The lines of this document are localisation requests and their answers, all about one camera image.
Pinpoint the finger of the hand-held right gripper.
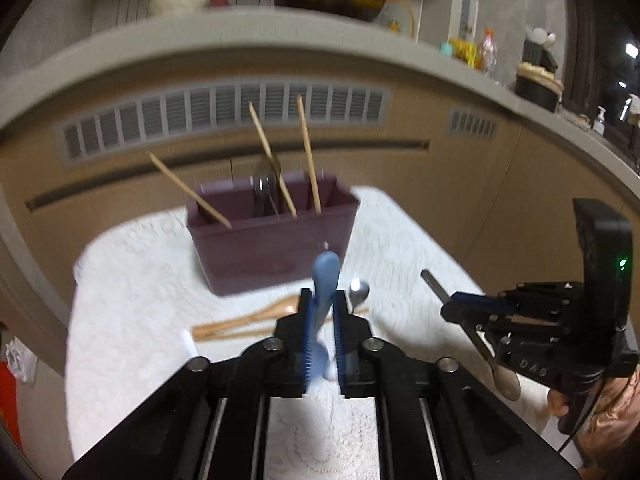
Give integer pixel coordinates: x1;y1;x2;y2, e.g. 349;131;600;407
441;305;551;361
452;282;583;311

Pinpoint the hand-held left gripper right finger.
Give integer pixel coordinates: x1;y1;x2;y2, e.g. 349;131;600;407
334;290;576;480

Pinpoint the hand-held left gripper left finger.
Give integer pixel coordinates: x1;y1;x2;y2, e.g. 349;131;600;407
62;289;317;480

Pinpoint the wooden spoon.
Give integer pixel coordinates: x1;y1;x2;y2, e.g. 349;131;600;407
192;294;301;338

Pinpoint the silver metal spoon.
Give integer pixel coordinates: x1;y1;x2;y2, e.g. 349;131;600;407
347;280;371;317

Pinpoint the blue plastic spoon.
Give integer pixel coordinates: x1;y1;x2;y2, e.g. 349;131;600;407
302;252;342;392

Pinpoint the dark metal spoon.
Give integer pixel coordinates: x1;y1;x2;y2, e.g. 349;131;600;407
421;269;522;402

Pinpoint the purple plastic utensil holder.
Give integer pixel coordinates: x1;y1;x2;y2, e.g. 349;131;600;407
186;172;361;297

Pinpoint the person's right forearm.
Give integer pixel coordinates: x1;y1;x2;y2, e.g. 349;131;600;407
575;367;640;480

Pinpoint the person's right hand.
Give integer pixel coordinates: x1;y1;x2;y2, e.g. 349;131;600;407
547;389;571;418

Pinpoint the wooden kitchen cabinet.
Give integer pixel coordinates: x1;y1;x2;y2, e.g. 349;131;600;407
0;72;640;361

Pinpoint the white lace tablecloth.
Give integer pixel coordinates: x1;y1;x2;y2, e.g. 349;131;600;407
65;185;566;480

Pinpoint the small grey vent grille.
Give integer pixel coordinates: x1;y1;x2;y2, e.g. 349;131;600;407
447;106;499;141

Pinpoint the black pot cream lid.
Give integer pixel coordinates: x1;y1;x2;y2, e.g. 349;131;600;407
515;62;565;113

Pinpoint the black utensil rack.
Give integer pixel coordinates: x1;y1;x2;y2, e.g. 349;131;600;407
522;27;558;73

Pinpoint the plastic bottle orange cap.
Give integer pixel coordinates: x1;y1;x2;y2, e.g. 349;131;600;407
475;28;499;77

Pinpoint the yellow packet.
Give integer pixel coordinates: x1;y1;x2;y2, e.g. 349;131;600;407
448;37;478;67

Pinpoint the large grey vent grille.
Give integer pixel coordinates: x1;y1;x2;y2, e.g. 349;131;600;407
61;82;392;163

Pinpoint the white sneaker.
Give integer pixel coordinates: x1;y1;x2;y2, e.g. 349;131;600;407
5;337;38;386

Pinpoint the red floor mat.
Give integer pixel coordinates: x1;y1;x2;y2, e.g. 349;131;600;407
0;360;23;451

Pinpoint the stone kitchen countertop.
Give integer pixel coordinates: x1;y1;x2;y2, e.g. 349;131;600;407
0;6;640;181

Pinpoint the black cable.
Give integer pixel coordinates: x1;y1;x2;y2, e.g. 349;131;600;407
559;375;612;457

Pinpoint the black wok orange handle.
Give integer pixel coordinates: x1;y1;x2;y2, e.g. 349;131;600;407
272;0;388;23

